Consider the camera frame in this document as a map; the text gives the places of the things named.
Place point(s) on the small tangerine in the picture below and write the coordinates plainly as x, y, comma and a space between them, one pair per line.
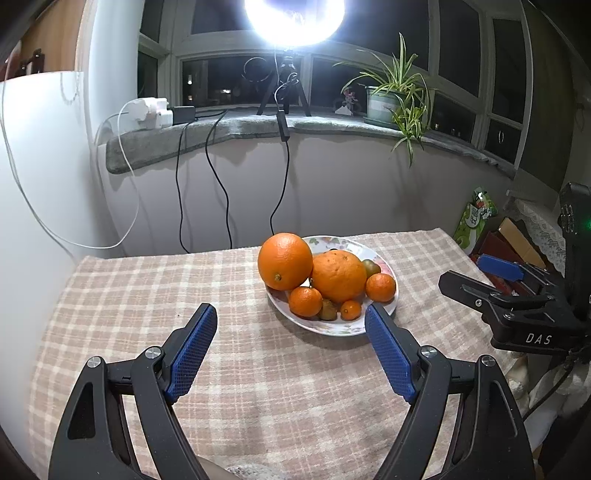
305, 301
381, 287

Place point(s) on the white cabinet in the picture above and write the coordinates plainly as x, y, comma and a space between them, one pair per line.
41, 161

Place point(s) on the white window frame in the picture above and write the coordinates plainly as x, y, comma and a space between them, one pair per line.
433, 37

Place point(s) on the red cardboard box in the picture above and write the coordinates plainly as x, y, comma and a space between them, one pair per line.
491, 244

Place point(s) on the small pink potted flower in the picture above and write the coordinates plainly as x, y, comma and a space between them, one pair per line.
349, 98

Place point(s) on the green tomato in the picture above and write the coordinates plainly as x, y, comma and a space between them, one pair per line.
371, 267

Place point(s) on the black power adapter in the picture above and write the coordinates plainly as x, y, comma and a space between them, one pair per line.
183, 115

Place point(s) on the white floral plate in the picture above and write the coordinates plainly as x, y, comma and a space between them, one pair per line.
332, 242

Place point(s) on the tiny tangerine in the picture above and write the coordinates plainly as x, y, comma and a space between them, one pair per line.
351, 310

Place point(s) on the white lace cloth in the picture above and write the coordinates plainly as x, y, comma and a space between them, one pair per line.
540, 230

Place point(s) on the smooth large orange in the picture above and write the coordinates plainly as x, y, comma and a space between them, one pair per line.
285, 261

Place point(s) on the rough large orange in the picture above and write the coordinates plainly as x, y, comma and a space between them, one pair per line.
339, 277

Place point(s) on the brown cardboard box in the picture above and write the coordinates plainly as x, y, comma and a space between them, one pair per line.
517, 240

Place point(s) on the checked beige tablecloth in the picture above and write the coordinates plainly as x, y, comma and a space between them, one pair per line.
254, 369

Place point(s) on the white power strip with chargers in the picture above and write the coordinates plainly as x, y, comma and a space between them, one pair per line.
147, 113

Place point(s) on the brown kiwi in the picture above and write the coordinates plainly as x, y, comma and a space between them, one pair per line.
328, 310

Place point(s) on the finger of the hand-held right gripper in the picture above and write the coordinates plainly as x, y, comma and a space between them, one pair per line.
498, 267
466, 288

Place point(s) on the white plant pot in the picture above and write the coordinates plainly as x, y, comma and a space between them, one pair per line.
378, 108

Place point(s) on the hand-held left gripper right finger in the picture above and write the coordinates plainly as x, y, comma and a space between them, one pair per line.
388, 355

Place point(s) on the green printed bag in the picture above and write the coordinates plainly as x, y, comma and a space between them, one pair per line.
471, 226

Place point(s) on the spider plant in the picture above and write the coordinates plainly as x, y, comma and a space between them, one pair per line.
397, 87

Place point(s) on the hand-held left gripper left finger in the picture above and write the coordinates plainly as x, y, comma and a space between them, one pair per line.
191, 355

